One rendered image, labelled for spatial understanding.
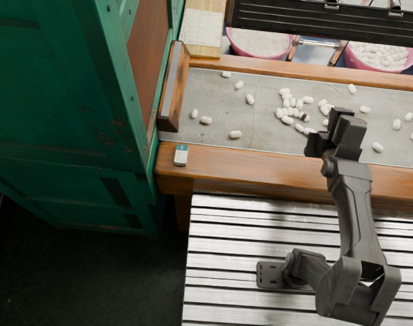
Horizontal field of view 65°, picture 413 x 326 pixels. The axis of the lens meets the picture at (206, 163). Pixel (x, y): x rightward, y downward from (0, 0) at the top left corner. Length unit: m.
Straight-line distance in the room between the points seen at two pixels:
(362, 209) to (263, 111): 0.56
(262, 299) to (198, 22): 0.94
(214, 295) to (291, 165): 0.43
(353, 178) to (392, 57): 0.81
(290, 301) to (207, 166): 0.43
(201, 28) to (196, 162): 0.52
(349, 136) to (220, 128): 0.44
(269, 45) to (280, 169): 0.52
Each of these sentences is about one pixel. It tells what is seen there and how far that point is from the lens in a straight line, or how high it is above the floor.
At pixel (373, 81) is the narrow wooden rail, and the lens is 1.28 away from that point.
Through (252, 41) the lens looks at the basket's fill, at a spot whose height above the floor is 0.74.
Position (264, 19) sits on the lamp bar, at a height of 1.07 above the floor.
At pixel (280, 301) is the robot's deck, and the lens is 0.98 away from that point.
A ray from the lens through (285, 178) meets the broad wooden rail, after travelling 0.97.
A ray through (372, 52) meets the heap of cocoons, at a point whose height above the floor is 0.72.
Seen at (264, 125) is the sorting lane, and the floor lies 0.74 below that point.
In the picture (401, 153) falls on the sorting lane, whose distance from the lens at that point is 1.19.
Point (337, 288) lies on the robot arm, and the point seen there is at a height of 1.09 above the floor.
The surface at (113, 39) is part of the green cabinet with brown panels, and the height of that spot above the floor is 1.27.
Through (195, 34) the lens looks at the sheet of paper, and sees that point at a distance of 1.23.
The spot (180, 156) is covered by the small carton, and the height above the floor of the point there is 0.78.
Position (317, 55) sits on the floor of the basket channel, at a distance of 1.41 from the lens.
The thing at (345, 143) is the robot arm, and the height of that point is 1.04.
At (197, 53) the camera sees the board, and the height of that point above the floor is 0.78.
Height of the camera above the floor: 1.62
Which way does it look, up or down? 65 degrees down
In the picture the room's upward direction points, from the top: 6 degrees clockwise
